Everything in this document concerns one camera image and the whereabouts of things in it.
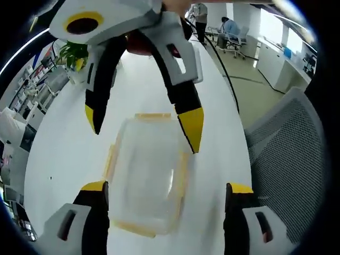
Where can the green potted plant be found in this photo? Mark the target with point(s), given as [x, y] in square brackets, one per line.
[73, 53]

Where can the grey mesh office chair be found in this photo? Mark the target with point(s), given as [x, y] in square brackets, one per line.
[289, 164]

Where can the white swivel chair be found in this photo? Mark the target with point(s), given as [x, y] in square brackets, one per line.
[235, 41]

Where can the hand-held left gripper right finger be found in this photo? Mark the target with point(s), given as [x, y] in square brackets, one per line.
[239, 233]

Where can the long white counter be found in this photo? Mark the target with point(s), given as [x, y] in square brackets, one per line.
[279, 66]

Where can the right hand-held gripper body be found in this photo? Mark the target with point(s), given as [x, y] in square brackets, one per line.
[117, 18]

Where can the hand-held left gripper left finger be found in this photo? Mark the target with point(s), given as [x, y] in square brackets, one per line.
[66, 231]

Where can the white planter box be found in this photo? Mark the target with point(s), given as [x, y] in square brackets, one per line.
[77, 75]

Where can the clear container with yellow buckles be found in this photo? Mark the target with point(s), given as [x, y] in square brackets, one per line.
[148, 175]

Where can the blue box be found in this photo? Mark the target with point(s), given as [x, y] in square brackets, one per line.
[287, 53]

